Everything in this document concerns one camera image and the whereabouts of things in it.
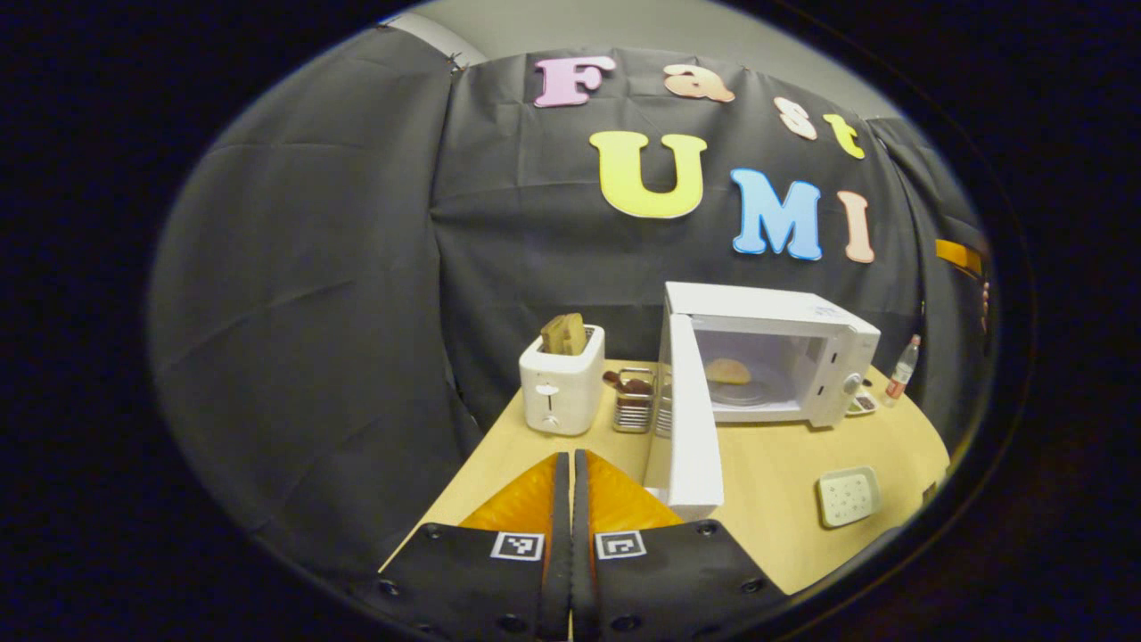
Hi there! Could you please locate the white toaster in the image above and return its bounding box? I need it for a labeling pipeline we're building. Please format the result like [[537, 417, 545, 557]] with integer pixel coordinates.
[[519, 324, 605, 437]]

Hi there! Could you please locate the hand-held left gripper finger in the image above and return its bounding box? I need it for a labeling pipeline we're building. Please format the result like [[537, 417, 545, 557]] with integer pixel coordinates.
[[379, 452, 571, 642], [570, 449, 790, 642]]

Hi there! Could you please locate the brown bread slice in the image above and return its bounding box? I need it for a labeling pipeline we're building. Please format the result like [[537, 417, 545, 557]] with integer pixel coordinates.
[[540, 312, 587, 356]]

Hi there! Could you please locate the metal wire caddy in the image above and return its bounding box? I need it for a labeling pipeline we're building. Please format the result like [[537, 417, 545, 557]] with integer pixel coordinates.
[[612, 367, 674, 438]]

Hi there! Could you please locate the pale green square plate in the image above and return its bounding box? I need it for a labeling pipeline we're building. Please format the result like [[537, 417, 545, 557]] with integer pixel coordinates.
[[817, 465, 883, 529]]

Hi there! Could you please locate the clear bottle with red label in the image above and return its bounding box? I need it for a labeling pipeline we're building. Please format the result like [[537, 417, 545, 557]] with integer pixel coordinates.
[[884, 334, 922, 409]]

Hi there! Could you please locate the white microwave oven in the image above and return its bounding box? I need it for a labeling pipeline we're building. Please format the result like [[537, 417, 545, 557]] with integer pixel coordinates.
[[644, 282, 882, 523]]

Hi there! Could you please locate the glass microwave turntable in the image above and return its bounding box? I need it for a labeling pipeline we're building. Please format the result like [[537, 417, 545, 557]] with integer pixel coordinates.
[[709, 370, 785, 409]]

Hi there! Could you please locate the black backdrop cloth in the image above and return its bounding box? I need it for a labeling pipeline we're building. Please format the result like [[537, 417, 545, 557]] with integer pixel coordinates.
[[150, 27, 990, 580]]

